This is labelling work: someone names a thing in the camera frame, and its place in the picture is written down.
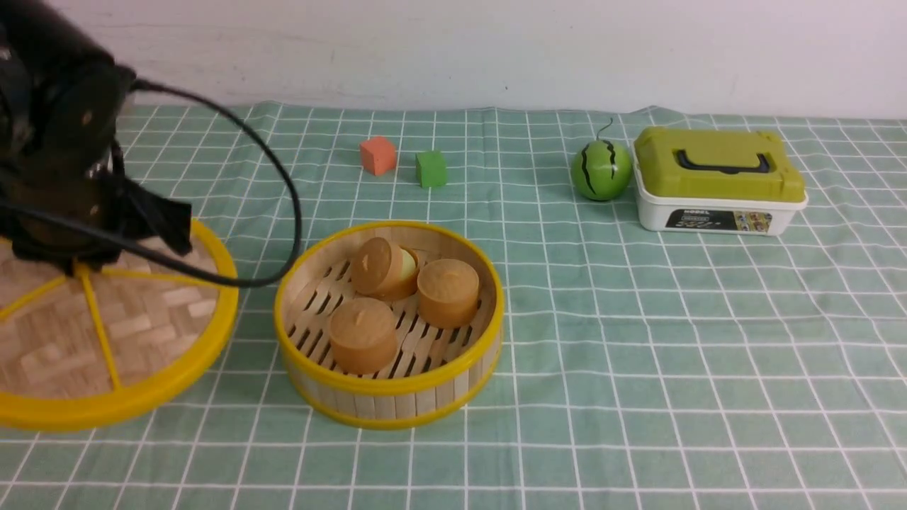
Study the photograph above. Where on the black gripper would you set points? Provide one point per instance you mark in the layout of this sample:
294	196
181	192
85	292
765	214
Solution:
103	199

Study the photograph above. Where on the yellow bamboo steamer lid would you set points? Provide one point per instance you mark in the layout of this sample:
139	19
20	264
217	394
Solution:
101	347

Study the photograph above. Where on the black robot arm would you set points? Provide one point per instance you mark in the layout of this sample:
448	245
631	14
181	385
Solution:
61	162

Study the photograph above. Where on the yellow bamboo steamer basket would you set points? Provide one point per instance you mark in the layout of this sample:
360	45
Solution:
435	371

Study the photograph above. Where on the orange foam cube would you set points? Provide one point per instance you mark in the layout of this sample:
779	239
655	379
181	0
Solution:
378	155

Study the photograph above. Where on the brown toy bun front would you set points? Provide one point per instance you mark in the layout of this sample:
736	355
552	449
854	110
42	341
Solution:
362	335

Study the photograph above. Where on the brown toy bun tilted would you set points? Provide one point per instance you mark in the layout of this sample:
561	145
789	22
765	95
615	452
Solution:
385	270

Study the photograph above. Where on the green foam cube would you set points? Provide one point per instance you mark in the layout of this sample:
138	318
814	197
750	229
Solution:
431	169

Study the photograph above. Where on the brown toy bun right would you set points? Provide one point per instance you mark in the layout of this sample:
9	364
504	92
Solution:
448	291

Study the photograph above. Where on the green toy watermelon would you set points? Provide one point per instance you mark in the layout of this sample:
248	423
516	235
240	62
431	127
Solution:
602	169

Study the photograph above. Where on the green and white lunch box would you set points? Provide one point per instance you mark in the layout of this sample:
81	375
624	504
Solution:
716	181

